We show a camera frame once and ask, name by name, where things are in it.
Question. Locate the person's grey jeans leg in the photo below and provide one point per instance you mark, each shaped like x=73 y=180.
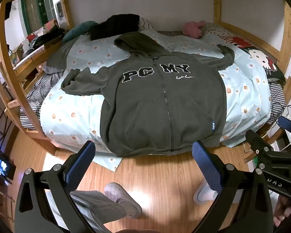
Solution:
x=99 y=206

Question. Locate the wooden bunk bed frame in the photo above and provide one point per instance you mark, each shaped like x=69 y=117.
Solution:
x=288 y=29

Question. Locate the teal pillow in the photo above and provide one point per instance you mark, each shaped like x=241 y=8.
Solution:
x=80 y=30

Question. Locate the wooden desk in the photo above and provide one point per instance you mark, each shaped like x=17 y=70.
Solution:
x=34 y=58

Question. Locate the white slipper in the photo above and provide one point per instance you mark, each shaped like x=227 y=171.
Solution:
x=205 y=195

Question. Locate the person's right hand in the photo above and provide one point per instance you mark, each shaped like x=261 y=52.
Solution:
x=285 y=211

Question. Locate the black bag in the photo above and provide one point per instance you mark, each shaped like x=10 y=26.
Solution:
x=47 y=37

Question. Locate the pink box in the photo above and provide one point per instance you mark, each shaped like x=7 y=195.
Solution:
x=49 y=25

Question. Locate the black folded garment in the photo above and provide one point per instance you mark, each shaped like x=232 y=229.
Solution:
x=114 y=25

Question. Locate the green curtain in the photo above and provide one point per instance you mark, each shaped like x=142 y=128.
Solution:
x=42 y=7

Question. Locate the pink plush toy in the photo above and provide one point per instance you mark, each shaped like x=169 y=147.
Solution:
x=192 y=29

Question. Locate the grey cloth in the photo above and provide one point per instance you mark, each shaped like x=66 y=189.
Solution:
x=59 y=58

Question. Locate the dark green zip hoodie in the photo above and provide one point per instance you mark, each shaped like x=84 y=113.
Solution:
x=160 y=102

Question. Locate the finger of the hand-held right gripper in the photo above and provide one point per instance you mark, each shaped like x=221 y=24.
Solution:
x=257 y=142
x=289 y=125

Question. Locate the white floral pillow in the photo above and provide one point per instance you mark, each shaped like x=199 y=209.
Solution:
x=218 y=30

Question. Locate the Hello Kitty pillow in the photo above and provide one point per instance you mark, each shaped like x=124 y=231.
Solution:
x=259 y=55

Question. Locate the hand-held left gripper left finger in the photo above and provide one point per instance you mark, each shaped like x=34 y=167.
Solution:
x=79 y=166

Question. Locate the light blue daisy duvet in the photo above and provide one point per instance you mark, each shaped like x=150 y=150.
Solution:
x=70 y=111

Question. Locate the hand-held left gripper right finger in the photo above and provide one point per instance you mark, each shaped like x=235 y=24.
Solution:
x=206 y=167

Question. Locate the zigzag patterned pillow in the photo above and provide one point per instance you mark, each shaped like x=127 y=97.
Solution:
x=145 y=23

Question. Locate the black monitor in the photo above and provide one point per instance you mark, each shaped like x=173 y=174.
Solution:
x=1 y=161

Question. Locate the grey slipper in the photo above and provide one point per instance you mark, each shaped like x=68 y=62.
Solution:
x=126 y=199

